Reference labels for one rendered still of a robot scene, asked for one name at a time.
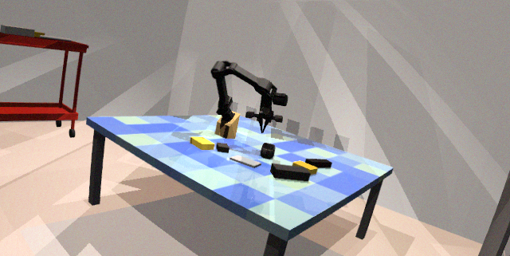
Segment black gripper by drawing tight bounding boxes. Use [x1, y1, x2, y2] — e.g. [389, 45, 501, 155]
[245, 103, 283, 133]

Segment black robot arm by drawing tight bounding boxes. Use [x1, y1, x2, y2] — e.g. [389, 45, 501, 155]
[211, 61, 288, 122]

